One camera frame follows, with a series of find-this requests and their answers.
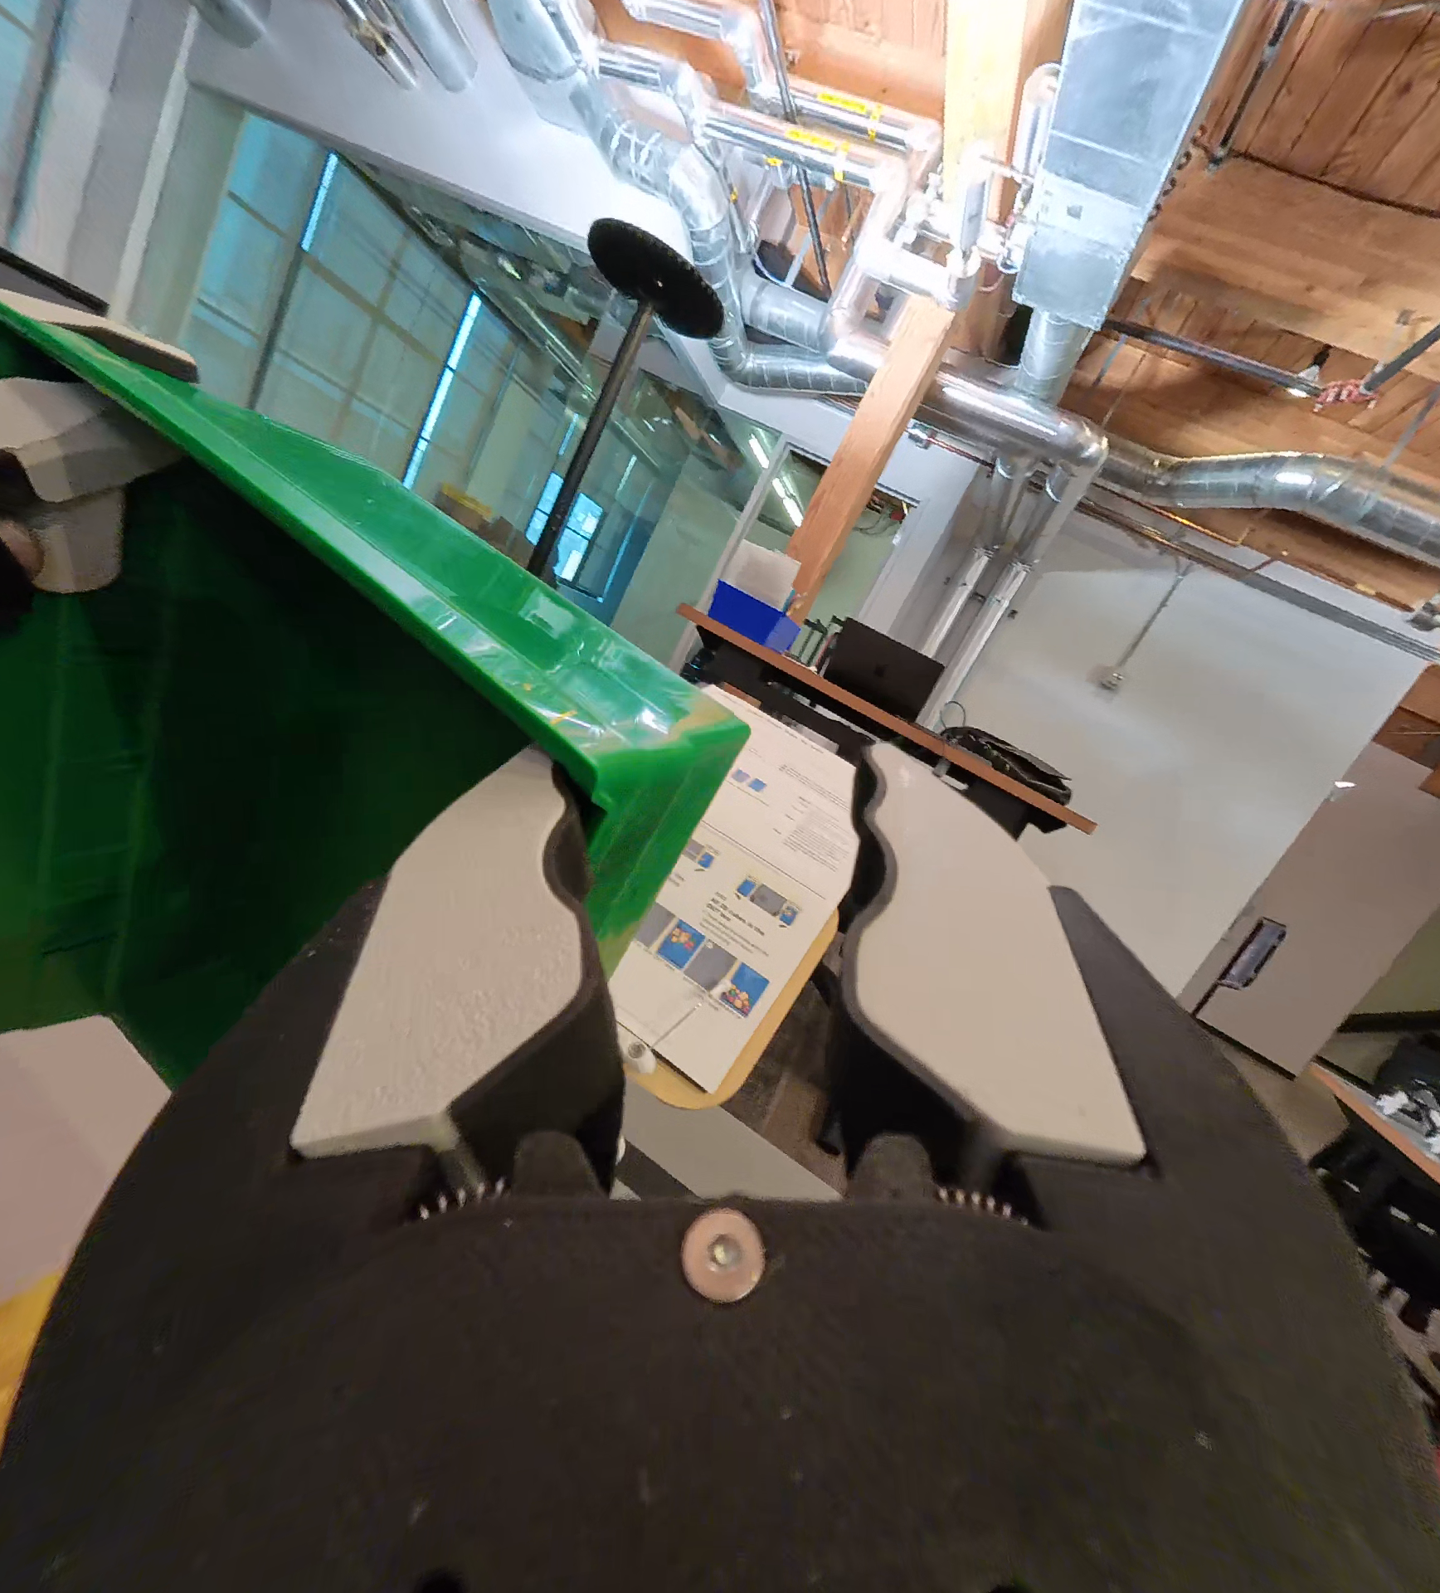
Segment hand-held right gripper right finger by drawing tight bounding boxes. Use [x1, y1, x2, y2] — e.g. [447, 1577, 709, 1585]
[823, 739, 1151, 1193]

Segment black pole with disc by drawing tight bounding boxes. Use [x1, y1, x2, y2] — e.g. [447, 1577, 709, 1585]
[526, 217, 724, 580]

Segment black laptop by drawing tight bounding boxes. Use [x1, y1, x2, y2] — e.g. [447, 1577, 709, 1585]
[823, 617, 947, 723]

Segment white partition panel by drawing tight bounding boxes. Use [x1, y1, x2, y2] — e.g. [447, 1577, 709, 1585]
[1178, 745, 1440, 1078]

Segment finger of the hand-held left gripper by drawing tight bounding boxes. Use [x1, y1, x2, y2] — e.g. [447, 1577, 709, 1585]
[0, 271, 200, 388]
[0, 378, 188, 593]

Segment blue plastic bin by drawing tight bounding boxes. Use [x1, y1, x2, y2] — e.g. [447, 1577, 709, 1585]
[709, 578, 804, 650]

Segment cluttered side table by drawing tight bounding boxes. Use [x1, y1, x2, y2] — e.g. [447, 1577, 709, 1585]
[1308, 1055, 1440, 1240]

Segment silver rectangular air duct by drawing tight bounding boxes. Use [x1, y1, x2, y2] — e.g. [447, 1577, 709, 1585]
[1017, 0, 1246, 331]

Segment wooden desk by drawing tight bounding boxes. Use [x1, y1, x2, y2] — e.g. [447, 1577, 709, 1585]
[676, 603, 1099, 838]

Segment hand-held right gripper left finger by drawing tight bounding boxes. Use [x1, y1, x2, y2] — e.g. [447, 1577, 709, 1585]
[291, 745, 625, 1189]

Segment round wood-edged table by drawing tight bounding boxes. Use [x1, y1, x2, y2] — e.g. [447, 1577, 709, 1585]
[615, 685, 844, 1111]

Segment wooden ceiling beam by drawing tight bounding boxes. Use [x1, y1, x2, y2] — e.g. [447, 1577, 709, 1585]
[786, 0, 1075, 613]

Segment silver insulated pipes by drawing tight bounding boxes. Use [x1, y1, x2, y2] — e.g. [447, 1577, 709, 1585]
[483, 0, 965, 394]

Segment black bag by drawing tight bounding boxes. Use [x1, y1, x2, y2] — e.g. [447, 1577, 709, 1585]
[938, 723, 1073, 805]

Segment silver round air duct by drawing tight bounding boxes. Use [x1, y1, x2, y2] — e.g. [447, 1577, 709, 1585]
[920, 310, 1440, 591]

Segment printed instruction sheet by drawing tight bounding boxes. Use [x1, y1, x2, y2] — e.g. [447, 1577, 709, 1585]
[608, 687, 862, 1078]

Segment black office chair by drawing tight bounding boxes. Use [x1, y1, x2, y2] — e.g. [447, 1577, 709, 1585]
[1308, 1119, 1440, 1437]

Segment green plastic box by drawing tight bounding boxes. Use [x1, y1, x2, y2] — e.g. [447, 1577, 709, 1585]
[0, 271, 749, 1090]

